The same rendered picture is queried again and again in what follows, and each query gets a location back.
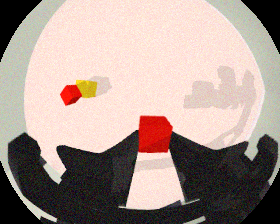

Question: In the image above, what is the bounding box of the yellow cube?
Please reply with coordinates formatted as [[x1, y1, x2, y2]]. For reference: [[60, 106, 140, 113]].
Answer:
[[75, 80, 97, 99]]

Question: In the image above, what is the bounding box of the red cube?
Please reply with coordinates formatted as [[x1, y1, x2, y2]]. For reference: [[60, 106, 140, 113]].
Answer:
[[137, 116, 173, 153], [60, 84, 83, 105]]

